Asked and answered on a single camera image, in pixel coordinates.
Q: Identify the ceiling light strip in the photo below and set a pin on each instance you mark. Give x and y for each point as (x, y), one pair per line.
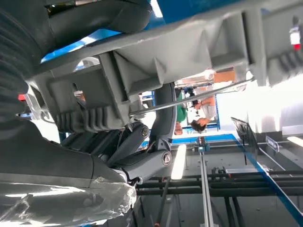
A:
(295, 141)
(178, 163)

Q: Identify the person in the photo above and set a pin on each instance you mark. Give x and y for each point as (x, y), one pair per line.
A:
(180, 112)
(209, 109)

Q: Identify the black ceiling pipes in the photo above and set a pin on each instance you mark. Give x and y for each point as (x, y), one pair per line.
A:
(236, 189)

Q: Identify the hanging ceiling sign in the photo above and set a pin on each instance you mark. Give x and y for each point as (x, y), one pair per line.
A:
(272, 144)

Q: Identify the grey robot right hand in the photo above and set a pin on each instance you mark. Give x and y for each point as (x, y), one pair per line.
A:
(47, 169)

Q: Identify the aluminium ceiling rail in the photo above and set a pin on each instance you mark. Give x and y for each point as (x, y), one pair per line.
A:
(205, 194)

